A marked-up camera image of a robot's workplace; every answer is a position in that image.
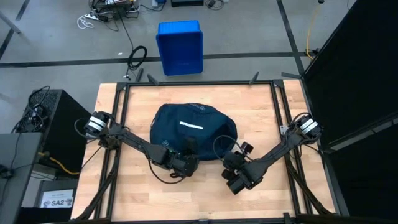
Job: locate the blue plastic bin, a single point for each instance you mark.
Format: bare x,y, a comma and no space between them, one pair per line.
180,46

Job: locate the grey side desk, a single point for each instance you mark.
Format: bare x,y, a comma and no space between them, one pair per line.
18,174

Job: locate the black computer tower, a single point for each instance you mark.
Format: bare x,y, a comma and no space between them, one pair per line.
66,146

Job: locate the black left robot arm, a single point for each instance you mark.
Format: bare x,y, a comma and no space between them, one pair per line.
133,146

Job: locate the white SA2 sign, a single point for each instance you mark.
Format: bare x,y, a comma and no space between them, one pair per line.
57,199

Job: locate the power strip electronics pile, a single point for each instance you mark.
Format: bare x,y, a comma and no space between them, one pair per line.
115,7

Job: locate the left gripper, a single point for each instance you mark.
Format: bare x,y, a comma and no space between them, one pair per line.
186,165

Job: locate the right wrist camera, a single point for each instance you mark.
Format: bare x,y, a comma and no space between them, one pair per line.
247,147

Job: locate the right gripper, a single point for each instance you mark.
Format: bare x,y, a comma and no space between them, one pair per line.
234,168

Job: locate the black partition panel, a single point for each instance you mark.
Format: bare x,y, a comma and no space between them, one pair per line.
357,77

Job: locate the navy blue backpack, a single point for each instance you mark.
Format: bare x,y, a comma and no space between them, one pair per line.
186,137

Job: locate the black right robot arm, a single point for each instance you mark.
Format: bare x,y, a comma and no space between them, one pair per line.
280,152

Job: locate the black box with sign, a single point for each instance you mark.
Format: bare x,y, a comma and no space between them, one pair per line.
46,185

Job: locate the black metal table frame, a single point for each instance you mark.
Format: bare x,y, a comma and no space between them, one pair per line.
199,83

